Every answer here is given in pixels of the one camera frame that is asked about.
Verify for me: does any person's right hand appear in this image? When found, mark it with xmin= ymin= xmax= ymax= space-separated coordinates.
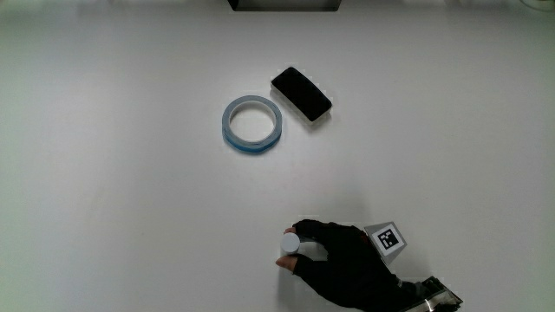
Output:
xmin=275 ymin=218 xmax=420 ymax=312

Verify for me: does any white glue stick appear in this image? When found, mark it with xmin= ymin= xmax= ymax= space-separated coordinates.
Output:
xmin=279 ymin=232 xmax=327 ymax=262

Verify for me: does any blue tape roll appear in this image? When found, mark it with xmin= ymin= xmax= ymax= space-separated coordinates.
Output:
xmin=221 ymin=94 xmax=284 ymax=153

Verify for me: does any black whiteboard eraser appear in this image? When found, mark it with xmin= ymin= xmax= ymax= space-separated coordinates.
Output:
xmin=270 ymin=66 xmax=334 ymax=127

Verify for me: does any dark monitor base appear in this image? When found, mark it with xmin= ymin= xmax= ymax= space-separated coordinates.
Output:
xmin=226 ymin=0 xmax=343 ymax=12

